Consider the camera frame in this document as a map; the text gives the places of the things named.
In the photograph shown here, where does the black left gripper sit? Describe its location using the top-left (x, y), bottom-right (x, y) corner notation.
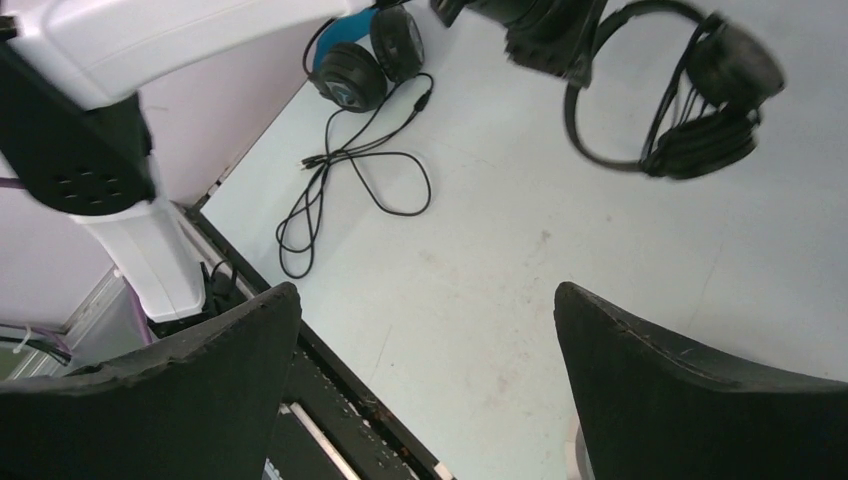
top-left (430, 0), bottom-right (607, 88)

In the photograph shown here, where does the black cable of blue headset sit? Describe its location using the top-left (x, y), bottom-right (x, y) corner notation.
top-left (274, 72), bottom-right (436, 281)

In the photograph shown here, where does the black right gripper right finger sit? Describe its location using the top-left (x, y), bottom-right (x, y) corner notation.
top-left (554, 282), bottom-right (847, 479)

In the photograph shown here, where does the black and blue headset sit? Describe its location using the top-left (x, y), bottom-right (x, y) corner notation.
top-left (303, 4), bottom-right (425, 113)

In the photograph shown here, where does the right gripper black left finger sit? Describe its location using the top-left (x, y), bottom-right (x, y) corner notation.
top-left (1, 283), bottom-right (302, 479)

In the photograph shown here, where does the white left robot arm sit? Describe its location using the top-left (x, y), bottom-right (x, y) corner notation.
top-left (1, 1), bottom-right (425, 324)

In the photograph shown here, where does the thin black headphone cable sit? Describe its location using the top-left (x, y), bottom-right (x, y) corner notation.
top-left (639, 19), bottom-right (723, 170)

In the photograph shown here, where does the small black on-ear headphones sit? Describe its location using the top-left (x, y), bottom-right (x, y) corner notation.
top-left (563, 1), bottom-right (786, 181)

